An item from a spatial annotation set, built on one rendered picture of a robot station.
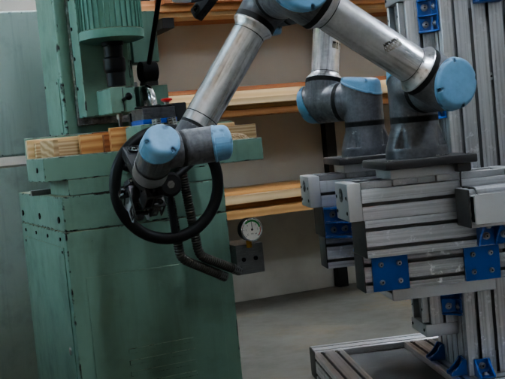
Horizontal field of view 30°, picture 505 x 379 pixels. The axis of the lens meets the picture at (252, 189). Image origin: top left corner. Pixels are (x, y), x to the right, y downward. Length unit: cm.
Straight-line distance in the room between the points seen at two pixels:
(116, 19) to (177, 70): 253
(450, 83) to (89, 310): 105
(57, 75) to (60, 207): 51
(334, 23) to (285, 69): 323
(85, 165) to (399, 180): 78
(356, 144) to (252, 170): 245
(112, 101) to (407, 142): 80
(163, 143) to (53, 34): 99
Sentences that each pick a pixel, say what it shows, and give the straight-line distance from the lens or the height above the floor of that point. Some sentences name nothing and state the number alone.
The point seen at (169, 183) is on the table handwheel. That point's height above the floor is 81.
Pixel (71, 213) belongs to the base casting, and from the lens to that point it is 240.
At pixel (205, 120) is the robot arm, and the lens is 205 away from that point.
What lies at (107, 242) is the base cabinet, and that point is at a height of 67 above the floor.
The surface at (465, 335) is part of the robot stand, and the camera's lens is 256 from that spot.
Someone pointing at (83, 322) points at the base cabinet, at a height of 48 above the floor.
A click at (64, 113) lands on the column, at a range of 276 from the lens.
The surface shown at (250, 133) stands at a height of 91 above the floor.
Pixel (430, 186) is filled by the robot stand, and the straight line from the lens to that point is 227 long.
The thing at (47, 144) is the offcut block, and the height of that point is 93.
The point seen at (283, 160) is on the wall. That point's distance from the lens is 524.
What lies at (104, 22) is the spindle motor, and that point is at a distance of 254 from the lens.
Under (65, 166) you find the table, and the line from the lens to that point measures 239.
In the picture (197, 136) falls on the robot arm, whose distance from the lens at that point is 192.
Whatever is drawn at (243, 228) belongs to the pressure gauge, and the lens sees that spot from 248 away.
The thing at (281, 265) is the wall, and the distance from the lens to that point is 526.
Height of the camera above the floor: 92
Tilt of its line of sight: 3 degrees down
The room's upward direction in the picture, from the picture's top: 5 degrees counter-clockwise
